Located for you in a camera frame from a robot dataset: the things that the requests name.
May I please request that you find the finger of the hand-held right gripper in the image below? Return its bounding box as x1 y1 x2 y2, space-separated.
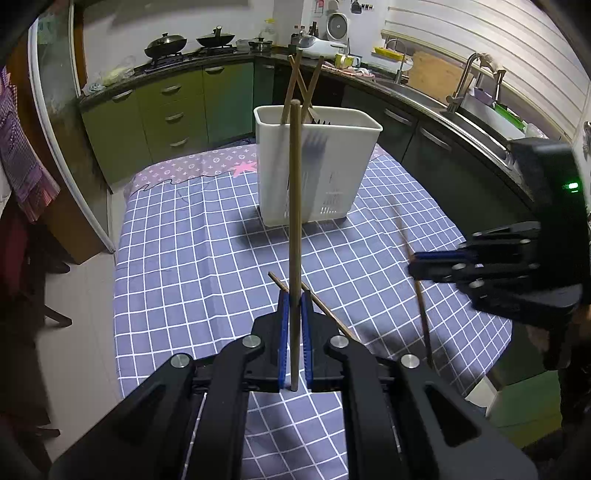
409 264 580 329
412 222 543 268

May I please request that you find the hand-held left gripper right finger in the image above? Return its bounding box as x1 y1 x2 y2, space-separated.
300 291 539 480

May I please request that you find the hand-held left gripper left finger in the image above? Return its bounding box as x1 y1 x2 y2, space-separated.
48 293 291 480

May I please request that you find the long wooden chopstick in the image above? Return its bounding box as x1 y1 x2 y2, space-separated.
288 99 304 391
268 271 362 343
394 215 434 368
288 54 318 121
281 48 304 125
301 55 325 124

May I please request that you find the white plastic utensil holder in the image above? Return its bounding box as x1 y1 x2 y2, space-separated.
254 105 384 227

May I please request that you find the green plastic container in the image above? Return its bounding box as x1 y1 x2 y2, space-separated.
493 103 528 128

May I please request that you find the steel double sink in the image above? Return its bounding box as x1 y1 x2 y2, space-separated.
382 78 515 155

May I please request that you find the dark stone countertop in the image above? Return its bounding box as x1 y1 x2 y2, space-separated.
76 44 555 217

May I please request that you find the blue checked tablecloth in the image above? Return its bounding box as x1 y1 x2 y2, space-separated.
113 144 513 480

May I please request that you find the tall steel faucet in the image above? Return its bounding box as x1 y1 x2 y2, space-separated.
445 52 484 112

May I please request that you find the striped window blind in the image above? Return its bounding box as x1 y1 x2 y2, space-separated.
380 0 591 141

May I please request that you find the wooden cutting board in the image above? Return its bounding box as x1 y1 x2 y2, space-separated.
408 49 468 94

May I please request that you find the small steel faucet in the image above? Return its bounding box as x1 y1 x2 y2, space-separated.
385 39 408 85

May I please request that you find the purple patterned cloth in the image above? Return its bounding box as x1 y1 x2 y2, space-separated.
124 144 402 195

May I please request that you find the white rice cooker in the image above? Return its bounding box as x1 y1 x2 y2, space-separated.
288 11 351 55

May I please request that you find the dark red chair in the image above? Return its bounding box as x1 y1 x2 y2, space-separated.
0 208 73 326

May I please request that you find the gas stove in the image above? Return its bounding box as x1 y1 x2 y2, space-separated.
142 46 242 75

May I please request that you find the sliding glass door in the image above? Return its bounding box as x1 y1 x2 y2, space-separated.
27 0 117 256

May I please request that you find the black wok with knob lid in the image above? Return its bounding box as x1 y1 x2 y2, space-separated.
196 26 236 49

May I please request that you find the clear plastic bag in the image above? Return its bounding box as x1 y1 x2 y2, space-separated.
83 55 137 96

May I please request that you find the black wok with round lid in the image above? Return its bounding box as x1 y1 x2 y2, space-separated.
144 32 189 59

